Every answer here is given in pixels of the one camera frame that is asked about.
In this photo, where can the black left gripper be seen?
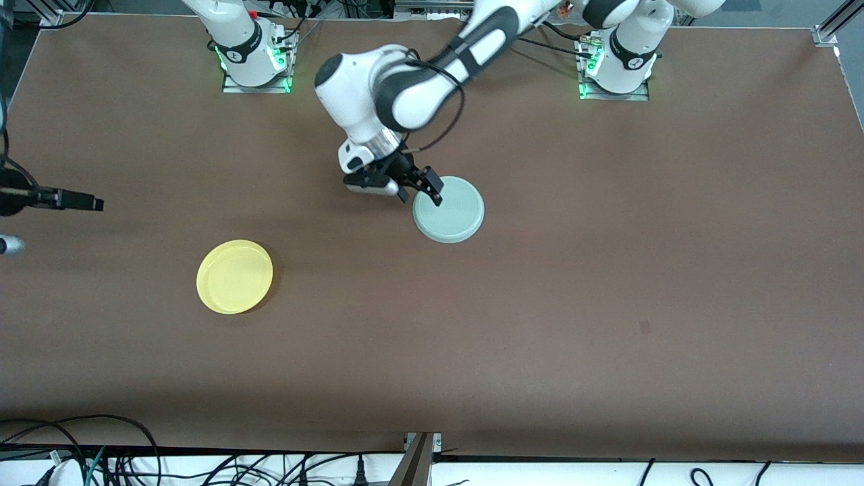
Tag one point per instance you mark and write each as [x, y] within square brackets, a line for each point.
[401, 167]

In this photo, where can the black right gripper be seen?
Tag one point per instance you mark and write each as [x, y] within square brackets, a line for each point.
[12, 200]

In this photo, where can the pale green round plate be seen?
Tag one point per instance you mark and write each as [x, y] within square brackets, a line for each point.
[455, 216]

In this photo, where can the yellow round plate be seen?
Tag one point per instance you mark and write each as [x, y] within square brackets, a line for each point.
[234, 277]

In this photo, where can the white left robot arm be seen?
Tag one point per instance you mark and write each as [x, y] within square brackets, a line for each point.
[351, 88]

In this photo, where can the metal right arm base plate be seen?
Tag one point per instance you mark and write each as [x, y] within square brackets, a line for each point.
[287, 74]

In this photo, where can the aluminium rail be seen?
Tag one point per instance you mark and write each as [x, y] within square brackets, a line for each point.
[439, 9]

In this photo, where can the aluminium frame profile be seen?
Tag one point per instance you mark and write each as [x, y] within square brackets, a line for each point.
[54, 17]
[833, 27]

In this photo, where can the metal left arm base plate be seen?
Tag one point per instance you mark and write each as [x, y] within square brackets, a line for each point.
[641, 93]

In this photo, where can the metal table edge bracket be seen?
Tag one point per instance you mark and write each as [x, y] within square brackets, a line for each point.
[418, 459]

